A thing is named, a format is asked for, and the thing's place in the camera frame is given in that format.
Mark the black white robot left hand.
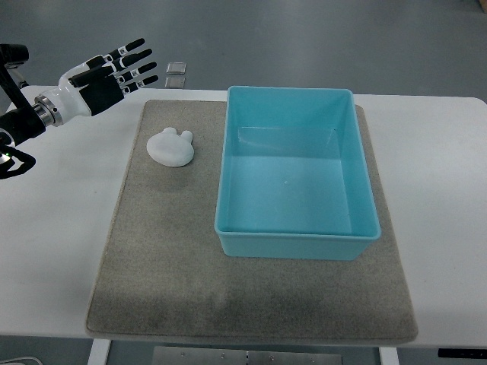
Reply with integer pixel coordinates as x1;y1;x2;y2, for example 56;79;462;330
39;38;158;126

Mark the white bunny plush toy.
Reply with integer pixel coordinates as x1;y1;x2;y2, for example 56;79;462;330
146;127;195;167

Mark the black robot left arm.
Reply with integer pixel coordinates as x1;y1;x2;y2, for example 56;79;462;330
1;44;54;179

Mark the blue plastic box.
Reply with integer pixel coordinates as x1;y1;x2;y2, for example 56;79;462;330
215;86;381;261

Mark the lower metal floor plate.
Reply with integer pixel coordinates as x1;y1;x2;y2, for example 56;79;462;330
164;76;186;89

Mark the metal floor plate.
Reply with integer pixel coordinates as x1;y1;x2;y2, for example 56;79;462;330
166;62;187;75
164;76;186;89

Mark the upper metal floor plate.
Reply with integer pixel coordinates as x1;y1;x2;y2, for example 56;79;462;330
166;62;187;75

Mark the grey felt mat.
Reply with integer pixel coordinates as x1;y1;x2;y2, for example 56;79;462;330
85;100;418;345

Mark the white table leg left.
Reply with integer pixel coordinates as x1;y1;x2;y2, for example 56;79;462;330
87;339;111;365

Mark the white table leg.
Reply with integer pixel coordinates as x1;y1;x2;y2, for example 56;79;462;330
87;339;111;365
379;347;399;365

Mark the white table leg right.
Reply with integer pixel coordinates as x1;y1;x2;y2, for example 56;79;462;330
379;347;399;365

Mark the black table control panel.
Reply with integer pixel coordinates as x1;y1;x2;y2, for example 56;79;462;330
438;348;487;360

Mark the white cable on floor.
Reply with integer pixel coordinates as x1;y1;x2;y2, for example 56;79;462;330
0;354;41;365

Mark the metal table base plate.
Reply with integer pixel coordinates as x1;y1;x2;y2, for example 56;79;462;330
151;346;342;365

